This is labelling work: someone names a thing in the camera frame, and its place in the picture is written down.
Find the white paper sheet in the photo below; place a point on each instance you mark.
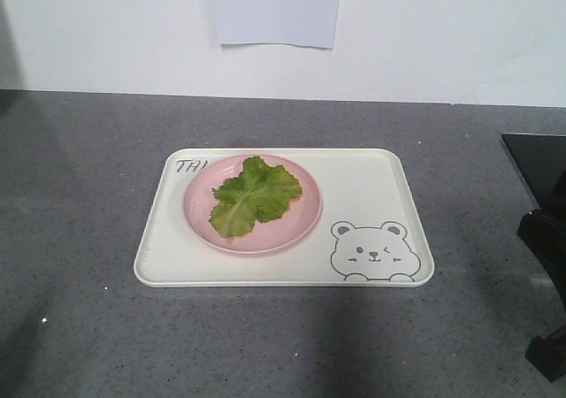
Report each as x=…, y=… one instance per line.
x=302, y=23

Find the green lettuce leaf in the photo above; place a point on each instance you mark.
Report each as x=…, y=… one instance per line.
x=260, y=193

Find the pink round plate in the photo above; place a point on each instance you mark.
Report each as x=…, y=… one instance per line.
x=297, y=222

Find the cream bear serving tray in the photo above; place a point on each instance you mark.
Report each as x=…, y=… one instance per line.
x=355, y=224

